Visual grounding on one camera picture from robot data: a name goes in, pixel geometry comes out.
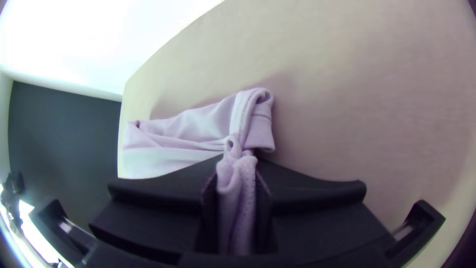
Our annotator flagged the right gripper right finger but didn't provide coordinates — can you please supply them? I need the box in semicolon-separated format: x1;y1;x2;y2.
255;156;396;262

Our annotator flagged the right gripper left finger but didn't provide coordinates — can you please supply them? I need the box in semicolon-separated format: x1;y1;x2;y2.
88;154;224;266

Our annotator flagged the grey t-shirt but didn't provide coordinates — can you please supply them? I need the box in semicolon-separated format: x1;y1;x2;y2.
119;87;277;258

